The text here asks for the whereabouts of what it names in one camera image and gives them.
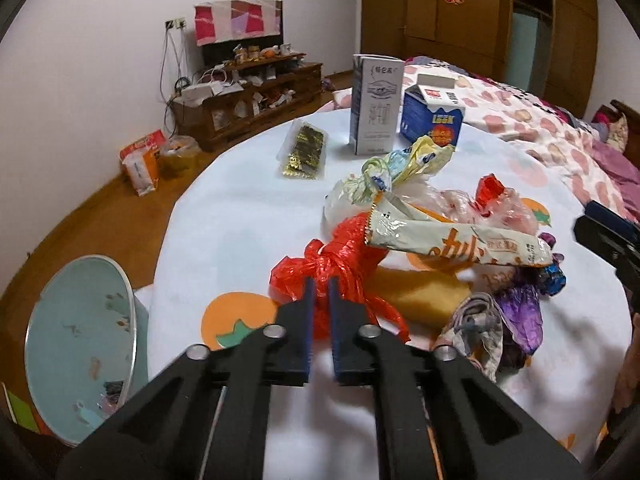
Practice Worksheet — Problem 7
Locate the yellow sponge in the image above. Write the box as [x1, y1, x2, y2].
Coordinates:
[366, 268, 471, 330]

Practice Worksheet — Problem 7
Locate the purple foil wrapper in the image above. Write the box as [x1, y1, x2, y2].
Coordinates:
[492, 232, 566, 356]

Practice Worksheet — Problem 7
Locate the light blue trash bin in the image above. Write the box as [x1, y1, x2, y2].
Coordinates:
[24, 255, 149, 446]

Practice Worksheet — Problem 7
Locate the person right hand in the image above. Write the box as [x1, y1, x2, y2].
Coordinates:
[613, 313, 640, 413]

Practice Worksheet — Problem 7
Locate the pink spotted quilt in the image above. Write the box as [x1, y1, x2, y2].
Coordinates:
[319, 55, 640, 224]

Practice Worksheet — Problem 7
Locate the clear plastic bag red print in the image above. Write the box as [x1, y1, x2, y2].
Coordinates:
[394, 174, 539, 235]

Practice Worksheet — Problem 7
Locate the white orange-print bed sheet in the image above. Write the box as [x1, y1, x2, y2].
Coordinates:
[148, 110, 631, 479]

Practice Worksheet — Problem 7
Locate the cream orange snack wrapper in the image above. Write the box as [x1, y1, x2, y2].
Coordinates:
[364, 193, 553, 268]

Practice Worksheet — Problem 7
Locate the blue juice carton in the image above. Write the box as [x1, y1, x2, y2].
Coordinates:
[399, 74, 465, 148]

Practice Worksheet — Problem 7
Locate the brown wooden wardrobe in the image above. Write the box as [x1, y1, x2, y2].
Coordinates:
[359, 0, 601, 118]

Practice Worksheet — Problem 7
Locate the white green crumpled wrapper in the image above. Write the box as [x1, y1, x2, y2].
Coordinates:
[323, 136, 456, 231]

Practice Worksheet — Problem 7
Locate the clear plastic tub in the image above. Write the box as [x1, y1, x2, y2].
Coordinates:
[160, 136, 202, 179]

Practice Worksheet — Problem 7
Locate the red orange paper bag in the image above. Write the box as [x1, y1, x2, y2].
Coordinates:
[118, 130, 166, 196]

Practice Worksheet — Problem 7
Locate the tall white milk carton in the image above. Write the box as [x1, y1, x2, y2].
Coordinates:
[349, 54, 405, 156]

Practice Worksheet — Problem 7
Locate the gold dark snack packet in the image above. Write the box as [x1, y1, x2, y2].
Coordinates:
[277, 119, 328, 180]

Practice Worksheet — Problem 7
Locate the white box on cabinet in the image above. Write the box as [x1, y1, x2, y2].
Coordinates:
[178, 80, 224, 107]

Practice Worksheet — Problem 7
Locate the brown wooden TV cabinet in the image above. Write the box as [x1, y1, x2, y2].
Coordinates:
[170, 53, 322, 152]

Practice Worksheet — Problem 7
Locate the television with pink cloth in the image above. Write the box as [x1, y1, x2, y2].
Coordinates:
[194, 0, 283, 64]

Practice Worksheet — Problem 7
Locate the wall power socket with cables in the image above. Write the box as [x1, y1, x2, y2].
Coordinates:
[157, 18, 193, 139]

